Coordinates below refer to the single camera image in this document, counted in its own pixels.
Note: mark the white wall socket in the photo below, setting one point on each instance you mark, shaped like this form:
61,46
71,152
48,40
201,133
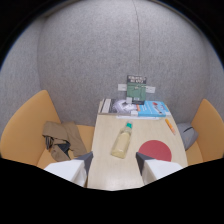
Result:
150,89
122,87

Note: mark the brown jacket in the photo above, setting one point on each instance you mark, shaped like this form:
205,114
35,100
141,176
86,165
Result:
63,138

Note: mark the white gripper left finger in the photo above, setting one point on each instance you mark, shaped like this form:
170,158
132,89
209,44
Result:
70,170

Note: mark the blue book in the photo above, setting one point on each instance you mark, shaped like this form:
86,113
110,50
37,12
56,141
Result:
152,109

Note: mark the orange marker pen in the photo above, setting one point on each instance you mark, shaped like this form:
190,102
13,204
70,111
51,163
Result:
170,126

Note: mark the orange bench seat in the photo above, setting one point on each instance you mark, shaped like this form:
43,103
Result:
206,133
30,130

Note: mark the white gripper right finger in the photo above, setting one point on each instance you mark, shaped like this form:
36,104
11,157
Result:
156,168

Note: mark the green book Humans Need Not Apply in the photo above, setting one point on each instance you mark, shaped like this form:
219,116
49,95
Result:
136,89

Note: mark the red round coaster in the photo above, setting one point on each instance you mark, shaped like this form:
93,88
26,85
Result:
155,150

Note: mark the clear bottle with green cap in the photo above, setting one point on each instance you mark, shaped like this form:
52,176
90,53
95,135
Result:
122,141

